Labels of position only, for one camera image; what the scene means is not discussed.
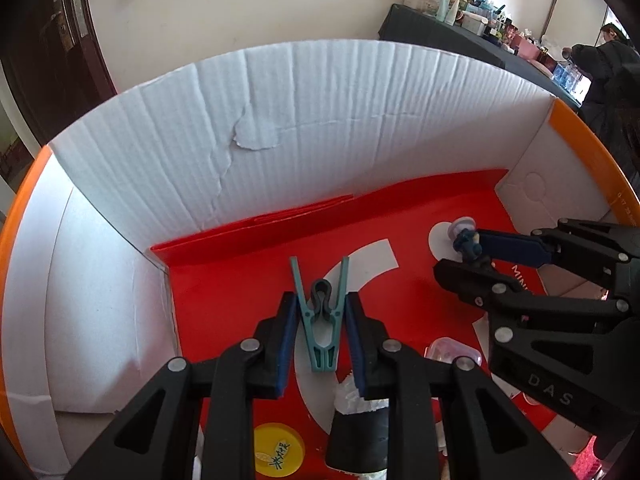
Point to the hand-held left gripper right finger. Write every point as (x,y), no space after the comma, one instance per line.
(356,345)

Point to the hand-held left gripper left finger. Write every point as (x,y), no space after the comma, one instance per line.
(286,345)

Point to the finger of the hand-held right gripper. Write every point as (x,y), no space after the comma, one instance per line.
(460,275)
(510,250)

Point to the blue figure suction cup toy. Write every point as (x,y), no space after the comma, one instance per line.
(467,247)

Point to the teal plastic clothespin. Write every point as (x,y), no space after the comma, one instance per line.
(322,355)

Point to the yellow round lid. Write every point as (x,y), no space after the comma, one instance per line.
(275,440)

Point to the white and red cardboard box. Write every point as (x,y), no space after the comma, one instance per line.
(150,160)

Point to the white crumpled plastic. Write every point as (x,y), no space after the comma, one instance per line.
(347,397)

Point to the clear pinkish plastic container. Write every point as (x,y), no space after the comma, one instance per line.
(445,350)

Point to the black cylinder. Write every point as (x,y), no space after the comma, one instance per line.
(357,440)

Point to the black-clothed table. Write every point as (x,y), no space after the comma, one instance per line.
(440,35)

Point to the clutter of bottles and boxes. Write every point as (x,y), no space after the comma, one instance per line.
(475,15)

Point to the brown wooden door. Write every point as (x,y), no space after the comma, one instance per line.
(50,35)

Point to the white wall board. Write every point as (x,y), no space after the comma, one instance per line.
(575,5)

